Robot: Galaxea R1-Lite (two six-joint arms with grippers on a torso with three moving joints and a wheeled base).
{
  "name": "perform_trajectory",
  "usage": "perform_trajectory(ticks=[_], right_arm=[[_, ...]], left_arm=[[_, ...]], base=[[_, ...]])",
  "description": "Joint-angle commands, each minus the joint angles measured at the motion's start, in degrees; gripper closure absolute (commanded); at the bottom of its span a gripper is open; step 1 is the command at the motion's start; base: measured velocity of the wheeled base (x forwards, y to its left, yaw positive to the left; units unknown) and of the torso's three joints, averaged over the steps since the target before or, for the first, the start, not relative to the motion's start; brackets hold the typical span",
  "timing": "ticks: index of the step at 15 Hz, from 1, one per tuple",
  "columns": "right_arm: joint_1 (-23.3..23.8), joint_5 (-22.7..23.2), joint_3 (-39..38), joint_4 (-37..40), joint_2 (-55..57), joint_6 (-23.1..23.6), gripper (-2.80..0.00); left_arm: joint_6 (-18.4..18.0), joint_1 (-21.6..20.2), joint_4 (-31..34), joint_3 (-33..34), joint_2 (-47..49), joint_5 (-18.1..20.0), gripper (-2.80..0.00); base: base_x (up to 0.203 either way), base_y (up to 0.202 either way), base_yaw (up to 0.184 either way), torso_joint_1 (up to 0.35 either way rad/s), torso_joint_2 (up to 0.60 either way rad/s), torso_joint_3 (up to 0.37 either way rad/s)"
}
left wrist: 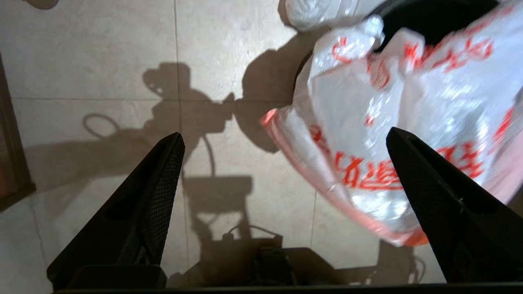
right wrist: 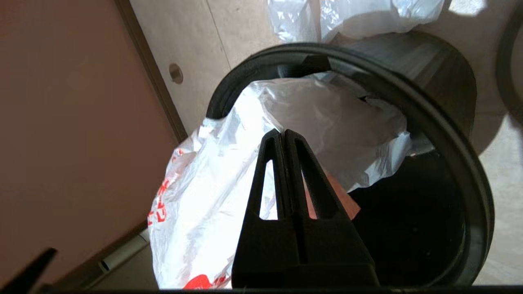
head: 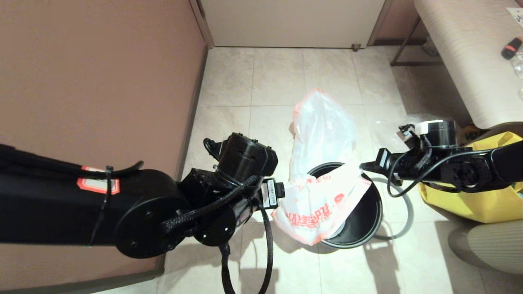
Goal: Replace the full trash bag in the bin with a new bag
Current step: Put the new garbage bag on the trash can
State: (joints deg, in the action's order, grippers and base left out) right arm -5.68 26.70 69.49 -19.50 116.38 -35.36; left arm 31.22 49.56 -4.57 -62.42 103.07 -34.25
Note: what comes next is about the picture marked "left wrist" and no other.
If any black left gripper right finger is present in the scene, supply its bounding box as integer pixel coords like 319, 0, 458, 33
386, 126, 523, 284

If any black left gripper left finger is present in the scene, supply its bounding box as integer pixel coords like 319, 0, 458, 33
47, 132, 187, 289

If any new red-printed plastic bag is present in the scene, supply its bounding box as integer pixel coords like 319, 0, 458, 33
259, 0, 523, 248

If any black round trash bin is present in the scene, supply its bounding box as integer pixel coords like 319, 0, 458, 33
292, 0, 501, 96

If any white translucent plastic bag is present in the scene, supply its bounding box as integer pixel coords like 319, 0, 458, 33
284, 0, 370, 32

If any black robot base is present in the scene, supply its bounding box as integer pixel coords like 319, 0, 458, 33
168, 235, 423, 288

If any small round grey floor disc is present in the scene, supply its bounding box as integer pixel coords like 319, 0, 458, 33
24, 0, 60, 10

